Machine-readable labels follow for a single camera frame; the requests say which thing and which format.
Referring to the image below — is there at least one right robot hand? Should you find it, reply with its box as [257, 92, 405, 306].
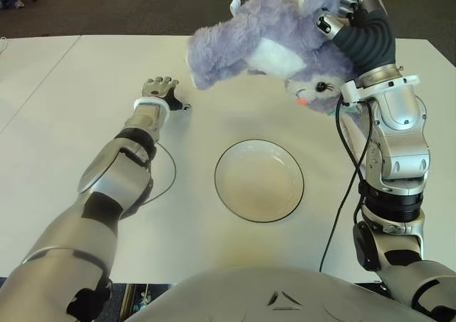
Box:
[298, 0, 399, 84]

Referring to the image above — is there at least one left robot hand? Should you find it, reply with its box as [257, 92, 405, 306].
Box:
[141, 76, 192, 113]

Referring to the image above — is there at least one purple plush bunny doll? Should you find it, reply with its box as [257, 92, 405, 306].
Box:
[186, 0, 371, 123]

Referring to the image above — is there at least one white plate with black rim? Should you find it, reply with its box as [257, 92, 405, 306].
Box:
[214, 139, 306, 224]

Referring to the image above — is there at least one grey robot torso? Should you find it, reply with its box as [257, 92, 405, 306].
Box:
[124, 264, 439, 322]

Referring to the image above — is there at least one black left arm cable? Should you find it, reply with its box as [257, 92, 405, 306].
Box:
[142, 142, 178, 205]

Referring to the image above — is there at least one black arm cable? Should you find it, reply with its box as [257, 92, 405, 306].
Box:
[142, 142, 178, 205]
[319, 86, 375, 273]

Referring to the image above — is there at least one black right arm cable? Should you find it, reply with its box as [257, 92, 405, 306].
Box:
[319, 86, 375, 273]

